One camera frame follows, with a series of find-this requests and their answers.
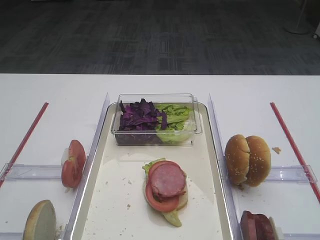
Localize purple cabbage pile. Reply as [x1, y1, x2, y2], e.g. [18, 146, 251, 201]
[118, 98, 168, 131]

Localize left clear acrylic divider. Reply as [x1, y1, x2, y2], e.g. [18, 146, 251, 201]
[60, 94, 110, 240]

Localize clear acrylic divider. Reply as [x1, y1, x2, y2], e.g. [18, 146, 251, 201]
[207, 94, 243, 240]
[60, 94, 110, 240]

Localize upright tomato slices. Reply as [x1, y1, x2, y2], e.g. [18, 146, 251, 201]
[61, 139, 86, 189]

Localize white onion slice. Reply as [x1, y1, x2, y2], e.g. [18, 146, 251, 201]
[61, 148, 69, 166]

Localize clear cross divider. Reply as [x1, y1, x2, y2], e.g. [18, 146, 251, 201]
[264, 165, 317, 184]
[0, 163, 62, 181]

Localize right clear cross divider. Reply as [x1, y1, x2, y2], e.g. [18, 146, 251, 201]
[264, 165, 317, 184]

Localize lettuce leaf under sandwich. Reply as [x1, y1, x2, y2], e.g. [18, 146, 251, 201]
[142, 158, 182, 227]

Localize bread crumb piece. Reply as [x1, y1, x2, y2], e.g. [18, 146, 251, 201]
[272, 147, 282, 154]

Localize ham slice on sandwich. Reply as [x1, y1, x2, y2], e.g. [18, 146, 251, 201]
[148, 161, 186, 201]

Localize bun half lower left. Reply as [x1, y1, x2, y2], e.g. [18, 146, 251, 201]
[22, 199, 57, 240]

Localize bottom bun slice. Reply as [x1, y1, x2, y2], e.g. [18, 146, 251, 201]
[142, 179, 189, 211]

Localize green lettuce in container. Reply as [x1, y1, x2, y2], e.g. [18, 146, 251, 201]
[155, 103, 195, 145]

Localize left clear cross divider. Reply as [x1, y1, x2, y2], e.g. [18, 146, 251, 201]
[0, 163, 62, 181]

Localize tomato slice on sandwich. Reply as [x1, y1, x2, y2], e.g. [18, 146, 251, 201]
[145, 159, 179, 213]

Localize right red strip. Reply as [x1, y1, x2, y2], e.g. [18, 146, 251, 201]
[270, 102, 320, 202]

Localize red strip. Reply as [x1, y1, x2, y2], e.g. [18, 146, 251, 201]
[0, 102, 49, 186]
[270, 102, 320, 202]

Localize white serving tray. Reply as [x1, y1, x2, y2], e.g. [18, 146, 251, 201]
[72, 104, 232, 240]

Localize right sesame bun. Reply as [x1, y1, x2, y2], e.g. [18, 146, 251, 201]
[244, 135, 271, 187]

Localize left sesame bun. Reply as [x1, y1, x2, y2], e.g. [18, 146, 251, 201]
[224, 134, 250, 185]

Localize sesame bun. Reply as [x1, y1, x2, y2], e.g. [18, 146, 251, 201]
[244, 135, 271, 187]
[224, 134, 250, 185]

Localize right clear acrylic divider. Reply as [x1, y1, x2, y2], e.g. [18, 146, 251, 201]
[207, 94, 243, 240]

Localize clear plastic container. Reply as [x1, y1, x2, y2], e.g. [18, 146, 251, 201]
[111, 93, 202, 146]

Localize stacked meat slices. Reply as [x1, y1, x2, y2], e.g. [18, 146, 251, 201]
[240, 210, 276, 240]

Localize left red strip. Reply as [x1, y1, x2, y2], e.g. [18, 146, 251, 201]
[0, 102, 49, 186]

